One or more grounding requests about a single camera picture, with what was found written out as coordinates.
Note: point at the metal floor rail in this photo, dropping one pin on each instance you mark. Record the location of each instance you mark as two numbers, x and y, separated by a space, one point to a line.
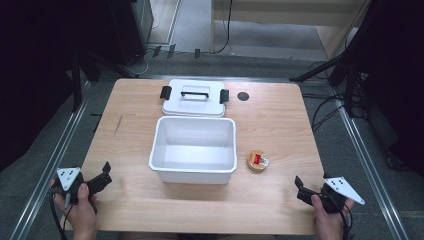
370 166
50 166

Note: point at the light wooden furniture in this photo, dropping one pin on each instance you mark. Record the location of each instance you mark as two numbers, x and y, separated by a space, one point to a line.
283 13

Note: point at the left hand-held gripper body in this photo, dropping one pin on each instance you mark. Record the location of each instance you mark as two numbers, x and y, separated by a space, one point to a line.
68 176

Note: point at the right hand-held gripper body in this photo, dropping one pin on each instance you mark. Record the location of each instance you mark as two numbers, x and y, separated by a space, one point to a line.
343 190

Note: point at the black round table grommet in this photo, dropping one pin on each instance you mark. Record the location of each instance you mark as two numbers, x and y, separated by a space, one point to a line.
243 96

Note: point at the black cabinet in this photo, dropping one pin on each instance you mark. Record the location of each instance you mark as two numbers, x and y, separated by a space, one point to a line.
130 30

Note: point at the black plug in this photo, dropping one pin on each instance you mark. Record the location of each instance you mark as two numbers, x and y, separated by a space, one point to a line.
197 53
156 51
171 51

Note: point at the person's left hand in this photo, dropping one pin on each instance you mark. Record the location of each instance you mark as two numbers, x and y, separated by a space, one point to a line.
81 216

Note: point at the person's right hand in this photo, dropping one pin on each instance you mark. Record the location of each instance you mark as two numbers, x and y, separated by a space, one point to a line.
328 223

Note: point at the white plastic storage box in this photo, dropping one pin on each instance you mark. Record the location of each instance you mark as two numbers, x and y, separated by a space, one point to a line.
193 156

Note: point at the black tripod stand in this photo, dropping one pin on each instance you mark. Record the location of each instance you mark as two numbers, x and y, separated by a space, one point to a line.
320 68

